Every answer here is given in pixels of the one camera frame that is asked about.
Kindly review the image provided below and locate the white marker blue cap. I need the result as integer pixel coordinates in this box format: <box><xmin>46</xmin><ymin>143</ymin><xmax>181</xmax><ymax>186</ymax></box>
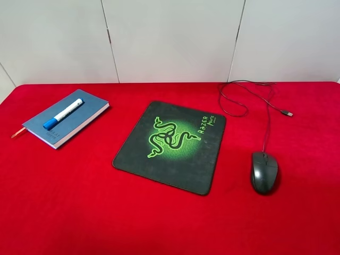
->
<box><xmin>42</xmin><ymin>98</ymin><xmax>84</xmax><ymax>130</ymax></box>

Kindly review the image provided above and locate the red velvet tablecloth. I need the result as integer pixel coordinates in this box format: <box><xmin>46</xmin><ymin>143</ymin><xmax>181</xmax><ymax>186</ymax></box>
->
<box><xmin>1</xmin><ymin>82</ymin><xmax>339</xmax><ymax>254</ymax></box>

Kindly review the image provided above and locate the blue hardcover notebook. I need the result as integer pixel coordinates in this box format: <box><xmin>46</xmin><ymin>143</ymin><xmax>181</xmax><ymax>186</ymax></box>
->
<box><xmin>11</xmin><ymin>89</ymin><xmax>109</xmax><ymax>149</ymax></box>

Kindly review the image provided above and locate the black wired computer mouse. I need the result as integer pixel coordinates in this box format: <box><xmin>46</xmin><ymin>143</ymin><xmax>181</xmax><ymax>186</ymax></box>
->
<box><xmin>250</xmin><ymin>152</ymin><xmax>278</xmax><ymax>195</ymax></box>

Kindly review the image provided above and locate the black green Razer mousepad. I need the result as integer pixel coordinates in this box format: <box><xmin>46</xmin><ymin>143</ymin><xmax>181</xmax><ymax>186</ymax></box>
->
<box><xmin>112</xmin><ymin>101</ymin><xmax>226</xmax><ymax>196</ymax></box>

